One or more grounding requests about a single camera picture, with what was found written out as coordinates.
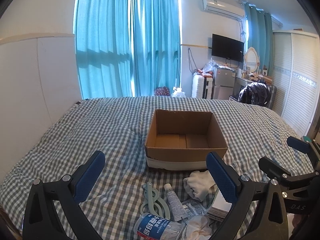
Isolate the green white medicine box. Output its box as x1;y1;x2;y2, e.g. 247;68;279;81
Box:
204;189;232;222

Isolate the white knit glove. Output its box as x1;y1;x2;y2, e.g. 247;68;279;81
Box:
183;170;216;202

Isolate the silver blister pill pack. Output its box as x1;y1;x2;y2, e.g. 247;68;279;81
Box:
182;199;206;220

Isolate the small white ointment tube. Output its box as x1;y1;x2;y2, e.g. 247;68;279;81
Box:
164;183;188;222

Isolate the grey plastic clip hanger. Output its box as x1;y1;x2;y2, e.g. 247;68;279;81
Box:
139;182;171;220

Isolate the open cardboard box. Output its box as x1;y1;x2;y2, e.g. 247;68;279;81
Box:
145;109;228;171

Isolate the white louvered wardrobe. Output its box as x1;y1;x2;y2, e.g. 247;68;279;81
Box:
272;30;319;137

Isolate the oval vanity mirror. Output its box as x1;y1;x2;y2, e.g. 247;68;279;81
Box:
244;47;260;73

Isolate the silver mini fridge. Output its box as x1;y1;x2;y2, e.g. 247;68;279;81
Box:
213;66;235;100

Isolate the white suitcase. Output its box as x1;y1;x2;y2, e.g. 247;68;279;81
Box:
191;73;213;99

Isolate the white plastic bag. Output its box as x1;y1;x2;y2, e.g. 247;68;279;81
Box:
171;87;185;98

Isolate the clear plastic bag on fridge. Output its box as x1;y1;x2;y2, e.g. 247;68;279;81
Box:
202;58;218;73

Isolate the dark red patterned bag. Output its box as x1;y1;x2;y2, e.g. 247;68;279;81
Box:
154;86;171;96

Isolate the right teal curtain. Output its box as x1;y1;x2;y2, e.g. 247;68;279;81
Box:
244;3;273;76

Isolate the teal curtain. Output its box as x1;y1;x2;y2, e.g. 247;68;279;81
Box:
244;3;273;76
73;0;132;99
130;0;181;96

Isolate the white air conditioner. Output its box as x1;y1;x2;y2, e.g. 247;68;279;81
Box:
202;0;245;21

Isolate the middle teal curtain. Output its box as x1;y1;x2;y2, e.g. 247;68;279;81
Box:
130;0;181;96

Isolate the left teal curtain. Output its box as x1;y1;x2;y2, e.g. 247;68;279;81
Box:
73;0;132;99

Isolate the black wall television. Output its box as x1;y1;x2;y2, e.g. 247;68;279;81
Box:
212;34;244;62

